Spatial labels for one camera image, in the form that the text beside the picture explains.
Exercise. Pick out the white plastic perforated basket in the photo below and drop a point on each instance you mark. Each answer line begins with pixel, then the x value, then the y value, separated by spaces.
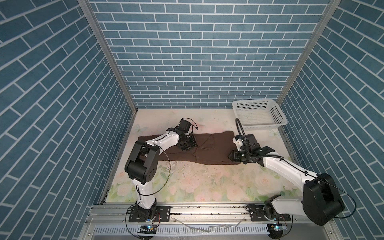
pixel 260 114

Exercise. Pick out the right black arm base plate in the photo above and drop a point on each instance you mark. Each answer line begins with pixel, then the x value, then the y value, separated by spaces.
pixel 259 213

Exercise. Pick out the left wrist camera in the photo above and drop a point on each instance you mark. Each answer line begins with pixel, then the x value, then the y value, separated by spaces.
pixel 184 126

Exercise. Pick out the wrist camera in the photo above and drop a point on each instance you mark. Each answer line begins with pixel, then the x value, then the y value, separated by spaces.
pixel 184 126
pixel 249 140

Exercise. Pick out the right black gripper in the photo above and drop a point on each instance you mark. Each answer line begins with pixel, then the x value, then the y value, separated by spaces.
pixel 234 156

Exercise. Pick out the left green circuit board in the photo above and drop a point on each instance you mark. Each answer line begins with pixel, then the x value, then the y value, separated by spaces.
pixel 151 230

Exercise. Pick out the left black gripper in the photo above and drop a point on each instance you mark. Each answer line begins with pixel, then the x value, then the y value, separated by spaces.
pixel 193 143

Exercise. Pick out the aluminium corner post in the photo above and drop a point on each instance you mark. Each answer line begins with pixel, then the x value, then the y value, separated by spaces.
pixel 93 22
pixel 318 30

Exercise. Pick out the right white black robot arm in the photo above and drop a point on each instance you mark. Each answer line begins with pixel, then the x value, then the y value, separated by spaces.
pixel 321 200

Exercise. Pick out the right aluminium corner post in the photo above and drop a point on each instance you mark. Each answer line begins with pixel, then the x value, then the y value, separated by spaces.
pixel 318 30

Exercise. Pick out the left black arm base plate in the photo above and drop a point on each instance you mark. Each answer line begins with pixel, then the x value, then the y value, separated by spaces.
pixel 162 213

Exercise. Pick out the brown trousers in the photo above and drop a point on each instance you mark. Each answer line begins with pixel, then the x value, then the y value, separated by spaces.
pixel 211 149

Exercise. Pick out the aluminium front mounting rail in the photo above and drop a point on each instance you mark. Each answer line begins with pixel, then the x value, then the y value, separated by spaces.
pixel 189 213

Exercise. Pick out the white slotted cable duct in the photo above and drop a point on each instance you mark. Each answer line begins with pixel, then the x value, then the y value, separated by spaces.
pixel 180 231

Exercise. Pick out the left aluminium corner post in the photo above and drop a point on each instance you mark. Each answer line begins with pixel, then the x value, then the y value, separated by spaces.
pixel 93 22

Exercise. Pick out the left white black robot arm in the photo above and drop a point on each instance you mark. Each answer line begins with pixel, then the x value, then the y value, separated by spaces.
pixel 142 165

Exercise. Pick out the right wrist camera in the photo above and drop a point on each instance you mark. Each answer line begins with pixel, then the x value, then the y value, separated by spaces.
pixel 249 140

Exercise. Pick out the right green circuit board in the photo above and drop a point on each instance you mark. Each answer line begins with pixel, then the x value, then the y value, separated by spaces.
pixel 276 228

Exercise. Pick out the green circuit board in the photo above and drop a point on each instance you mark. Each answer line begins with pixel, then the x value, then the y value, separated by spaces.
pixel 276 228
pixel 151 230

